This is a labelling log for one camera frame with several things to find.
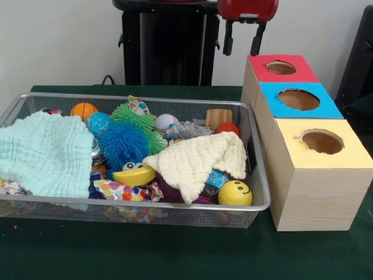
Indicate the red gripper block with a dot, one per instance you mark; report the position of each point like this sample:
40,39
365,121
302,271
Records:
247,7

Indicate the colourful polka dot cloth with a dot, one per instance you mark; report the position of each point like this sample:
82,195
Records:
138,106
122,191

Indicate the wooden box with three holes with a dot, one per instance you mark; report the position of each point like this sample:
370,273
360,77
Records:
314,198

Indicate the silver mesh bin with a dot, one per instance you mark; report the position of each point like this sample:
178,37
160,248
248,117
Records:
204,214

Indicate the red orange ball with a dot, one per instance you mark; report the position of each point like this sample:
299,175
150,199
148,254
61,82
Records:
227,128

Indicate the white baseball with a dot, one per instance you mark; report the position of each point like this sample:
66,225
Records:
164,121

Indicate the cream muslin cloth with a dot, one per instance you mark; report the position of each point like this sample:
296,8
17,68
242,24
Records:
189,163

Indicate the green spiky rubber toy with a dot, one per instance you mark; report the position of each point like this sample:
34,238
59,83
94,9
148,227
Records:
123,116

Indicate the yellow smiley face ball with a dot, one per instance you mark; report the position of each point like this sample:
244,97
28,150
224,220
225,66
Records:
233,194

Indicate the blue spiky rubber ball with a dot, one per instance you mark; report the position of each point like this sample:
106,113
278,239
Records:
122,144

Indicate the yellow banana toy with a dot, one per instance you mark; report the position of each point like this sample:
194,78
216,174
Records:
134,176

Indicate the orange basketball toy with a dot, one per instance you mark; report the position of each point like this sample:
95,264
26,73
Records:
83,110

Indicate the mint green muslin cloth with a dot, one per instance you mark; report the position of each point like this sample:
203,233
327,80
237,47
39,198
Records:
43,151

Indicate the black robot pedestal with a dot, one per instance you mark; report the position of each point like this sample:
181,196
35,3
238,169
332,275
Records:
169,49

